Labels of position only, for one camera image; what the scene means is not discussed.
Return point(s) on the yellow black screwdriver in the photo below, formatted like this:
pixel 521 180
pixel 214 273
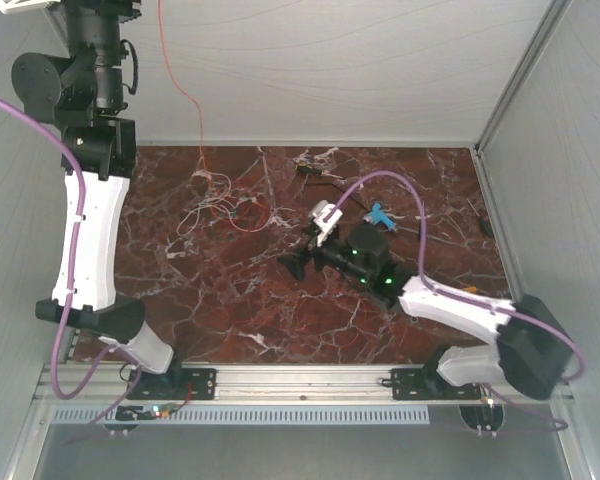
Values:
pixel 317 177

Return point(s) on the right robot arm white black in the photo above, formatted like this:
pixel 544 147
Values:
pixel 522 343

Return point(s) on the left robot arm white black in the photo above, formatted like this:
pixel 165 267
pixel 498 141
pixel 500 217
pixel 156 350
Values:
pixel 83 96

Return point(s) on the black small tool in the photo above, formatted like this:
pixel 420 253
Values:
pixel 485 225

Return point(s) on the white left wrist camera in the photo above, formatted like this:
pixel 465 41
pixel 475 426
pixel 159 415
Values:
pixel 8 7

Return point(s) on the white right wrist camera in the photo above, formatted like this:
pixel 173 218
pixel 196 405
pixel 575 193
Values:
pixel 324 217

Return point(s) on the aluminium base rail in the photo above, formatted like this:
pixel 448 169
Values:
pixel 251 384

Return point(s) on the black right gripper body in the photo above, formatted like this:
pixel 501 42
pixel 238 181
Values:
pixel 333 254

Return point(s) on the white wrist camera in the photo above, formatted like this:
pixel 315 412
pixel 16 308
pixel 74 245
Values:
pixel 8 7
pixel 324 217

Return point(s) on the grey slotted cable duct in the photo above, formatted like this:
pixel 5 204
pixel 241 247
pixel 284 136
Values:
pixel 251 415

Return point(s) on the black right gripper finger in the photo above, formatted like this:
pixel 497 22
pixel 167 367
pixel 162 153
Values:
pixel 315 236
pixel 295 264

